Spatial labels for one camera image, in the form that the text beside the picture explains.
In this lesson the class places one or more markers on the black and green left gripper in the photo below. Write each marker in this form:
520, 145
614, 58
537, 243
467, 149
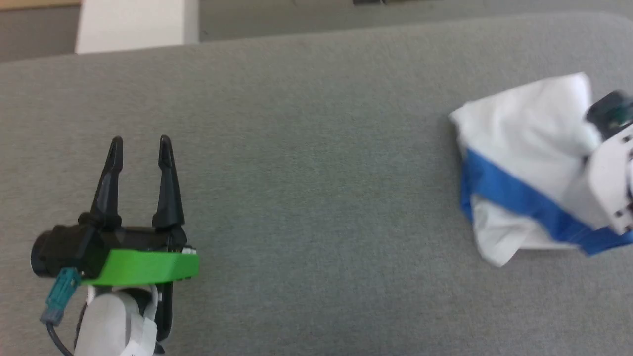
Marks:
143, 267

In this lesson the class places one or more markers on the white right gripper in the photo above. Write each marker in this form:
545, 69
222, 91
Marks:
613, 183

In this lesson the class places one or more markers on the white and blue t-shirt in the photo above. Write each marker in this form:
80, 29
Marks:
519, 128

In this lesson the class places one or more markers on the white box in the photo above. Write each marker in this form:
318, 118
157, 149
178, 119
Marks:
133, 24

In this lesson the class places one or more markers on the grey fabric sofa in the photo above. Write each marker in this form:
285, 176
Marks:
321, 198

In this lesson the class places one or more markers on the wooden board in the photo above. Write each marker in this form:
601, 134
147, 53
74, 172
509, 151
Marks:
39, 4

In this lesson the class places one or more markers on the dark right wrist camera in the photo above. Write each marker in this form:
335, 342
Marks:
610, 111

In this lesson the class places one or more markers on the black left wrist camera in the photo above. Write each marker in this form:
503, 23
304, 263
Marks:
59, 249

